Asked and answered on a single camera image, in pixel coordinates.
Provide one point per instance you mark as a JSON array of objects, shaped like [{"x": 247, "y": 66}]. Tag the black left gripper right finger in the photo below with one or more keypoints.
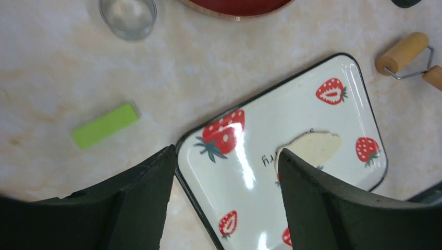
[{"x": 324, "y": 212}]

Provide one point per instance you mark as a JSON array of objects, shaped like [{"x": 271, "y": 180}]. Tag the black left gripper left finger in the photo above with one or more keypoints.
[{"x": 126, "y": 211}]

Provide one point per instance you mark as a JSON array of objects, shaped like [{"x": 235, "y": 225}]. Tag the white dough lump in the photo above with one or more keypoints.
[{"x": 316, "y": 148}]

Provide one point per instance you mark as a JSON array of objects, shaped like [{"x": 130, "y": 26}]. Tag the strawberry print rectangular tray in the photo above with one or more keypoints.
[{"x": 227, "y": 166}]

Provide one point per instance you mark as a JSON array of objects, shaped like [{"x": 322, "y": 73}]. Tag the wooden dough roller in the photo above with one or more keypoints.
[{"x": 403, "y": 52}]

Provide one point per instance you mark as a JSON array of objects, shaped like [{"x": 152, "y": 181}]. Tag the green rectangular block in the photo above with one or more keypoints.
[{"x": 104, "y": 126}]

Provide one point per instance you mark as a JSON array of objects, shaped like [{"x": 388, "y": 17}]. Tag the red round lacquer plate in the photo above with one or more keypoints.
[{"x": 237, "y": 10}]

